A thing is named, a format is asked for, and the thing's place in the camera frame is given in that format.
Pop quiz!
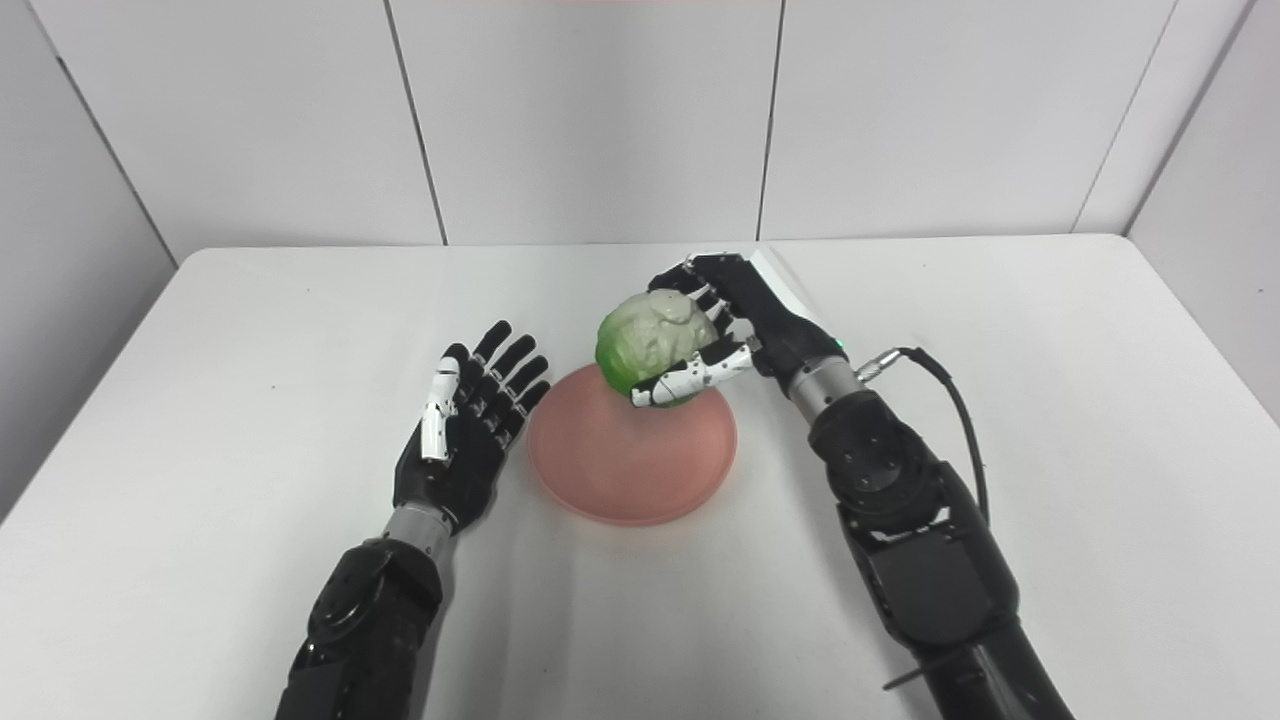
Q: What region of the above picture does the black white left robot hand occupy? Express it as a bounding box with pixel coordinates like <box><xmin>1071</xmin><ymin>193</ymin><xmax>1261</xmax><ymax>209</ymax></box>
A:
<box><xmin>392</xmin><ymin>320</ymin><xmax>552</xmax><ymax>536</ymax></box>

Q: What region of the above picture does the pink plate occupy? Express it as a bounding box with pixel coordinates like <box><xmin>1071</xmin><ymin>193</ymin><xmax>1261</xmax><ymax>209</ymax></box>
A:
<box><xmin>528</xmin><ymin>362</ymin><xmax>739</xmax><ymax>527</ymax></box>

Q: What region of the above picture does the green white cabbage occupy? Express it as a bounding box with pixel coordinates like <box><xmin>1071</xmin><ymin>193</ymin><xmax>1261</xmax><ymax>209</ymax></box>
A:
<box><xmin>595</xmin><ymin>289</ymin><xmax>723</xmax><ymax>409</ymax></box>

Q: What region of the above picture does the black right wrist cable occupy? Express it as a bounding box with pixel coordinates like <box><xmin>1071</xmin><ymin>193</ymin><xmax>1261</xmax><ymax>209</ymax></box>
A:
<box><xmin>852</xmin><ymin>346</ymin><xmax>991</xmax><ymax>528</ymax></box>

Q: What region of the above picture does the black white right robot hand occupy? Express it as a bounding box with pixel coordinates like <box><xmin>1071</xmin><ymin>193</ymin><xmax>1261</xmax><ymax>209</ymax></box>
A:
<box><xmin>630</xmin><ymin>252</ymin><xmax>851</xmax><ymax>409</ymax></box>

